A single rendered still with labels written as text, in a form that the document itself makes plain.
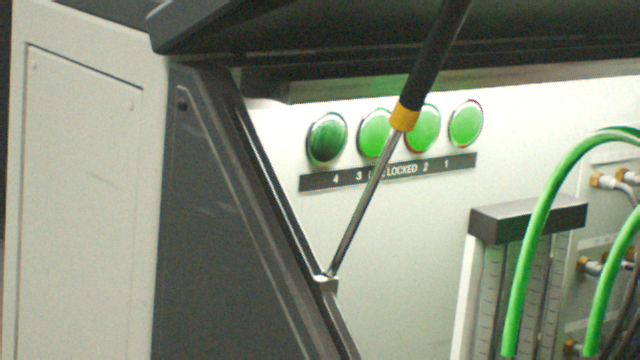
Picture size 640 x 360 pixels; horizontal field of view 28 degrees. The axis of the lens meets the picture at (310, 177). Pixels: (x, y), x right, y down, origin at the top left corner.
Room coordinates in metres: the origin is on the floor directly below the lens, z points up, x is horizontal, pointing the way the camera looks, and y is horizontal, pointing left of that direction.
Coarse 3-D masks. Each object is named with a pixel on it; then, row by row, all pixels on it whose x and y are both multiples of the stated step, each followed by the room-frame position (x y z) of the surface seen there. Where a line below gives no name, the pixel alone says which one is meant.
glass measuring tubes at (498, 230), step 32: (480, 224) 1.25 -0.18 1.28; (512, 224) 1.25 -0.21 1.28; (544, 224) 1.28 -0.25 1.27; (576, 224) 1.32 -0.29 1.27; (480, 256) 1.26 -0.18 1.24; (512, 256) 1.27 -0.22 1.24; (544, 256) 1.30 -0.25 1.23; (480, 288) 1.26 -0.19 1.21; (544, 288) 1.33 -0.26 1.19; (480, 320) 1.25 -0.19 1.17; (544, 320) 1.32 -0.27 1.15; (480, 352) 1.25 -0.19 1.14; (544, 352) 1.32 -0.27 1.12
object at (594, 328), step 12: (636, 216) 1.20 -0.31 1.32; (624, 228) 1.20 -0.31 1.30; (636, 228) 1.20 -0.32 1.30; (624, 240) 1.20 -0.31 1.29; (612, 252) 1.21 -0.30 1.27; (624, 252) 1.21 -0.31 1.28; (612, 264) 1.21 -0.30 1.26; (612, 276) 1.21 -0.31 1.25; (600, 288) 1.22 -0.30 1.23; (600, 300) 1.21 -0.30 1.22; (600, 312) 1.22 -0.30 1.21; (588, 324) 1.22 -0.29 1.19; (600, 324) 1.22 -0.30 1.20; (588, 336) 1.22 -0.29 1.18; (600, 336) 1.22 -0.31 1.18; (588, 348) 1.22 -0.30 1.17
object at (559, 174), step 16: (608, 128) 1.08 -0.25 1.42; (624, 128) 1.06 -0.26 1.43; (576, 144) 1.12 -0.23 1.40; (592, 144) 1.10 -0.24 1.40; (560, 160) 1.15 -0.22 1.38; (576, 160) 1.13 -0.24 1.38; (560, 176) 1.15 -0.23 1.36; (544, 192) 1.16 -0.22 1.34; (544, 208) 1.17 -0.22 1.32; (528, 240) 1.18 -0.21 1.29; (528, 256) 1.18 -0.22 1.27; (528, 272) 1.19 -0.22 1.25; (512, 288) 1.20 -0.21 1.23; (512, 304) 1.19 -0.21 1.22; (512, 320) 1.19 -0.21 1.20; (512, 336) 1.19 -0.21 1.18; (512, 352) 1.20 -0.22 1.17
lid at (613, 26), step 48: (192, 0) 1.00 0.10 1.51; (240, 0) 0.96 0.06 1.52; (288, 0) 1.00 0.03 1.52; (336, 0) 1.02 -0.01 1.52; (384, 0) 1.06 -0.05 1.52; (432, 0) 1.10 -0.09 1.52; (480, 0) 1.14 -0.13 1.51; (528, 0) 1.18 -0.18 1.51; (576, 0) 1.23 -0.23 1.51; (624, 0) 1.29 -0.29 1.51; (192, 48) 1.04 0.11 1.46; (240, 48) 1.08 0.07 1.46; (288, 48) 1.13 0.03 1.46
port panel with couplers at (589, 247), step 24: (624, 144) 1.42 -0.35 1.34; (600, 168) 1.40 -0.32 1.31; (624, 168) 1.42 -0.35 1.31; (576, 192) 1.38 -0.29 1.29; (600, 192) 1.40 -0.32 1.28; (624, 192) 1.43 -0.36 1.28; (600, 216) 1.40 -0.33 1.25; (624, 216) 1.43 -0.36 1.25; (576, 240) 1.38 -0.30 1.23; (600, 240) 1.41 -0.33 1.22; (576, 264) 1.38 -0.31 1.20; (600, 264) 1.37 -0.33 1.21; (624, 264) 1.39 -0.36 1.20; (576, 288) 1.39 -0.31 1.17; (624, 288) 1.45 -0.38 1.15; (576, 312) 1.39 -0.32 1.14; (576, 336) 1.40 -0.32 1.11; (624, 336) 1.43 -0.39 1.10
